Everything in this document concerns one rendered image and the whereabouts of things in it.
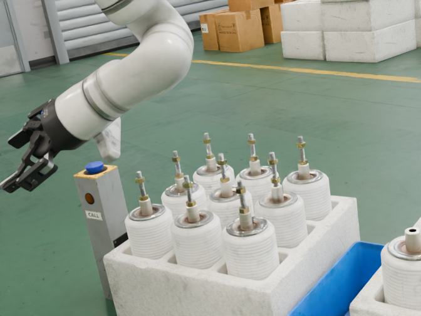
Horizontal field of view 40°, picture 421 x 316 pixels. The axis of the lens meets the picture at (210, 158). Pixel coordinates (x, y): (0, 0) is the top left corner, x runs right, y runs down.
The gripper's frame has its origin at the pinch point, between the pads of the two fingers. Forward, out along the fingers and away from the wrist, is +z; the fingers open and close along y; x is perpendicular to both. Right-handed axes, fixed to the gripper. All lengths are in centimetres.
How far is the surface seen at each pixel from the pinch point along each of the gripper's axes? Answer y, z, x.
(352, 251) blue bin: -1, -27, 62
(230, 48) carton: -321, 70, 217
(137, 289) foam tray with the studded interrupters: 1.3, 10.0, 38.7
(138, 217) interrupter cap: -9.0, 2.9, 31.5
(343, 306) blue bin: 8, -21, 65
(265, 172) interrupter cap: -21, -17, 51
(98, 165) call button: -25.0, 10.5, 27.4
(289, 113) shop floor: -130, 7, 138
